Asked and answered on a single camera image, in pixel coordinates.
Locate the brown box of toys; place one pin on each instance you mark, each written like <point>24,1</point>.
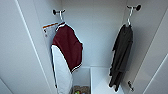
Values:
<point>85,88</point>

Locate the black garment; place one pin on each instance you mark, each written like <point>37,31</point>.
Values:
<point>121,50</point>

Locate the white wardrobe shelf block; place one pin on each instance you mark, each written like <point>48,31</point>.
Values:
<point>100,81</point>

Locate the white clothes hanger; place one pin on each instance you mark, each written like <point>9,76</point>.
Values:
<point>129,18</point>
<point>61,18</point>

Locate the small black door latch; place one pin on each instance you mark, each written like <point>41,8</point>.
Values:
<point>130,86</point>

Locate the orange striped white label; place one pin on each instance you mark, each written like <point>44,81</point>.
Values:
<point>50,25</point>

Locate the white wardrobe carcass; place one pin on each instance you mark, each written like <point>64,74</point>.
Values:
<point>96,33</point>

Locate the black wall hook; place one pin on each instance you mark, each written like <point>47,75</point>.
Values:
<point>137,7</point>
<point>55,12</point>

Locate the maroon and white jacket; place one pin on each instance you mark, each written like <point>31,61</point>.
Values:
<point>68,43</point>

